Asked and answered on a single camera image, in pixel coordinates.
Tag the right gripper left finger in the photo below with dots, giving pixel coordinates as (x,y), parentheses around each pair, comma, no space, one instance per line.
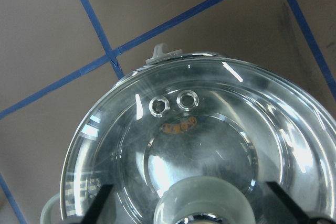
(101,209)

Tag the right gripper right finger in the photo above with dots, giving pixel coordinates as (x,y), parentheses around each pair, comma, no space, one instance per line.
(281,208)

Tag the glass pot lid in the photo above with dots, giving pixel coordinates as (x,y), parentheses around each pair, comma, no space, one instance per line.
(201,115)

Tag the pale green steel pot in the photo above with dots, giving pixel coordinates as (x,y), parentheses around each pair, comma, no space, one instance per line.
(160,52)

